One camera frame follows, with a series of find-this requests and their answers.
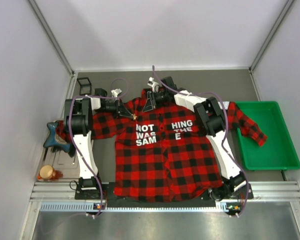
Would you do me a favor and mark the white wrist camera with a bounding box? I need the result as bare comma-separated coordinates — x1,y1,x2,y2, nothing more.
111,88,122,99
147,77,160,93

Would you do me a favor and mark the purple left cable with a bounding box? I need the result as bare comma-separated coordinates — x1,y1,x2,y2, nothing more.
66,77,130,216

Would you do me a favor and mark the small black brooch box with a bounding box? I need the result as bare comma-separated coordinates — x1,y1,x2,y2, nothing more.
76,77,92,96

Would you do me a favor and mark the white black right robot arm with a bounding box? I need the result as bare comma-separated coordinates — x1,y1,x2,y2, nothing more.
142,76,247,201

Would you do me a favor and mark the red black plaid shirt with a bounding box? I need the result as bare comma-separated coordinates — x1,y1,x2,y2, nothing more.
59,88,268,203

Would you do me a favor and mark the orange brown cup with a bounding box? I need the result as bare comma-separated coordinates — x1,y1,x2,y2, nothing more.
37,165,63,181

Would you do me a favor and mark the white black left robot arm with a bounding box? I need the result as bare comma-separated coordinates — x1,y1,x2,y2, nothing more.
63,88,134,200

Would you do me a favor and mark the blue star-shaped dish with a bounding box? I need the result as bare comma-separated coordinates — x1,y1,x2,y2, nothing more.
43,121,72,153

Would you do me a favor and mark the slotted grey cable duct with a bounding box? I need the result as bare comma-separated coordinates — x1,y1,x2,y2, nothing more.
39,202,241,214

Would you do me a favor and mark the green plastic bin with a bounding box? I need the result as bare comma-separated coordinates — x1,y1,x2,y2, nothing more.
237,101,300,171

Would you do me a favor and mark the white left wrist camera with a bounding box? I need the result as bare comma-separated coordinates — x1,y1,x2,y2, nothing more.
111,88,122,99

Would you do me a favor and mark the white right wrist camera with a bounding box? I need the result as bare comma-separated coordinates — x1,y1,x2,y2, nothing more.
147,77,160,93

